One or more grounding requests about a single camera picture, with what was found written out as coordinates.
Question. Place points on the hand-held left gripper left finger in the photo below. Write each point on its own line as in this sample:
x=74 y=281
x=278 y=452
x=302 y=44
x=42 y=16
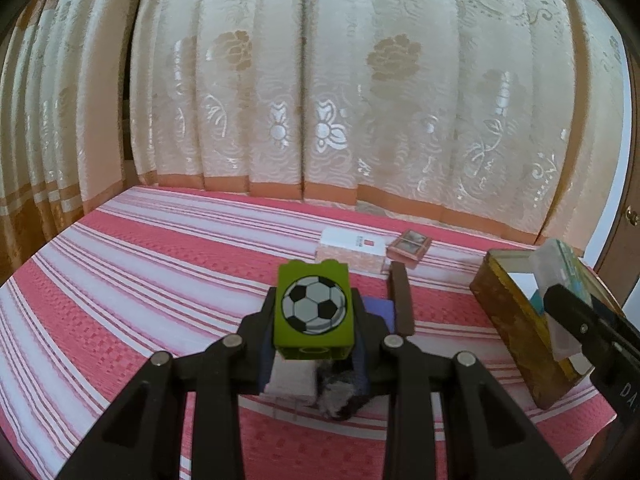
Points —
x=266 y=367

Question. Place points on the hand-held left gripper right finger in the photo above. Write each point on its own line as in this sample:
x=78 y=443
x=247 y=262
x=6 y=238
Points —
x=367 y=345

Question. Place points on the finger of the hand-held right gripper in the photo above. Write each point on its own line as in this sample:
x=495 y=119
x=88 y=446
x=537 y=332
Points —
x=570 y=317
x=607 y=312

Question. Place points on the purple block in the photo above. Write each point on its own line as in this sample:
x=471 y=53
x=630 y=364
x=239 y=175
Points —
x=381 y=312

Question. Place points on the clear plastic case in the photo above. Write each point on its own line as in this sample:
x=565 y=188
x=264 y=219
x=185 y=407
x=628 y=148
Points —
x=550 y=265

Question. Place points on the dark fuzzy scrunchie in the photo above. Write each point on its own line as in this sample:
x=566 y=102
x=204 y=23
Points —
x=340 y=395

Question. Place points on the gold tin box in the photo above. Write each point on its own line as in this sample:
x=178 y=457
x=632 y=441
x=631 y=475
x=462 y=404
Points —
x=505 y=320

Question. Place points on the green soccer ball block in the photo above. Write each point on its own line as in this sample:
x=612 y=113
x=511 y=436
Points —
x=312 y=310

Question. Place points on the small white block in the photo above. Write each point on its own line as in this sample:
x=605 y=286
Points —
x=292 y=382

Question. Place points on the small teal plastic piece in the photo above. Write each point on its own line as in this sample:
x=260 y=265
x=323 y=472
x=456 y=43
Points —
x=536 y=304

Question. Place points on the brown wooden door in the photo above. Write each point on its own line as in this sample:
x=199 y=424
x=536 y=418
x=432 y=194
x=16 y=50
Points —
x=625 y=260

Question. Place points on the white flat box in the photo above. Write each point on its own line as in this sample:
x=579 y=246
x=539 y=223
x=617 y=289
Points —
x=347 y=250

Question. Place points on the brass door knob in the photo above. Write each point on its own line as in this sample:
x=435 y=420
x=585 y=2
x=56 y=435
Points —
x=633 y=217

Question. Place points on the small pink box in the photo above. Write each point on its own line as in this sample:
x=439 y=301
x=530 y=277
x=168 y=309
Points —
x=409 y=247

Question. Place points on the pink striped bedspread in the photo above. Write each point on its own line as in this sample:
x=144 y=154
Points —
x=150 y=280

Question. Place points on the cream floral curtain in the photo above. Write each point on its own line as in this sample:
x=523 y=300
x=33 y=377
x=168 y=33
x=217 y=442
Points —
x=320 y=75

